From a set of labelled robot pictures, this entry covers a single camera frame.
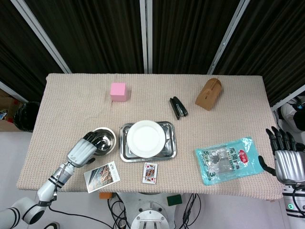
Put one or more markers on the beige woven tablecloth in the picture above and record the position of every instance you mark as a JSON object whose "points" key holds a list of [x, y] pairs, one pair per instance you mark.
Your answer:
{"points": [[152, 100]]}

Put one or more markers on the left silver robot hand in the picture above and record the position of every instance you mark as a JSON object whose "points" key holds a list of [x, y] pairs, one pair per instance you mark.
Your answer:
{"points": [[80, 149]]}

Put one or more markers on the white round plate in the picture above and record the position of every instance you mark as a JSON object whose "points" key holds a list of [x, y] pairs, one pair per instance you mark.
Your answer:
{"points": [[145, 139]]}

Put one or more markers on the rectangular metal tray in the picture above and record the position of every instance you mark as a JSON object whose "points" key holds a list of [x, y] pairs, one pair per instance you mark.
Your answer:
{"points": [[170, 145]]}

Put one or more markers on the brown cardboard box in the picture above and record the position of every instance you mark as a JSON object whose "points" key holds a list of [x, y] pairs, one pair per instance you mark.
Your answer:
{"points": [[209, 95]]}

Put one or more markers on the black trash bin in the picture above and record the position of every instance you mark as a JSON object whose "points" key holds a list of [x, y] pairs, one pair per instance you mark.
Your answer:
{"points": [[25, 117]]}

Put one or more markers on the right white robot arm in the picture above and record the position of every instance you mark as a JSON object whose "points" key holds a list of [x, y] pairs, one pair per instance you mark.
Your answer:
{"points": [[294, 200]]}

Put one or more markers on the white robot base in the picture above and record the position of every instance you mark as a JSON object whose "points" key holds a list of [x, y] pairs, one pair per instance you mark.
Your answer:
{"points": [[152, 212]]}

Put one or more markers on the teal plastic product bag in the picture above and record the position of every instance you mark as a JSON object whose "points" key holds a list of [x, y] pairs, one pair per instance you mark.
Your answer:
{"points": [[226, 160]]}

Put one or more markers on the pink cube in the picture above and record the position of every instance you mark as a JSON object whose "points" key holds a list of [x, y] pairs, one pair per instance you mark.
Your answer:
{"points": [[118, 92]]}

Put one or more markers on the metal bowl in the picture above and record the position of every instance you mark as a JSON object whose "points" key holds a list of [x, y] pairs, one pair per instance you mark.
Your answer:
{"points": [[104, 140]]}

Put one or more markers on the green button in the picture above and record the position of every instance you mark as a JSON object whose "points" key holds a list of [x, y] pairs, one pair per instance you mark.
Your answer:
{"points": [[174, 200]]}

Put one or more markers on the cardboard box with items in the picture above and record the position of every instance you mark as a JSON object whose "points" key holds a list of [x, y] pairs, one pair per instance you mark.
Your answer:
{"points": [[6, 111]]}

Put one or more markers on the orange button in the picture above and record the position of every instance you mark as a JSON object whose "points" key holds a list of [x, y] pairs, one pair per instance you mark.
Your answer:
{"points": [[104, 195]]}

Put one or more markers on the food photo card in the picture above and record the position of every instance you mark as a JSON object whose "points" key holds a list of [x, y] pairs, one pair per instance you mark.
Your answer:
{"points": [[102, 176]]}

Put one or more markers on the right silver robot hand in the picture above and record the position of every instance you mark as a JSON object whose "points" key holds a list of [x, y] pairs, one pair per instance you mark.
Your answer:
{"points": [[284, 158]]}

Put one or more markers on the white machine with black parts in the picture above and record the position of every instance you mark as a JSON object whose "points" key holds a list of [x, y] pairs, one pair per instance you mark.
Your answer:
{"points": [[292, 112]]}

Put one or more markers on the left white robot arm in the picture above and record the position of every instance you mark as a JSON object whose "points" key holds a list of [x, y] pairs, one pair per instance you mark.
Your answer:
{"points": [[45, 188]]}

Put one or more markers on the black stapler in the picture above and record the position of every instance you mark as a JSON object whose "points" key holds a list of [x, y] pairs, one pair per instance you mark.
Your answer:
{"points": [[178, 107]]}

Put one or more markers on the king playing card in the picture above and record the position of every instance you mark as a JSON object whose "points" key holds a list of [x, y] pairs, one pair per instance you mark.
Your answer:
{"points": [[149, 173]]}

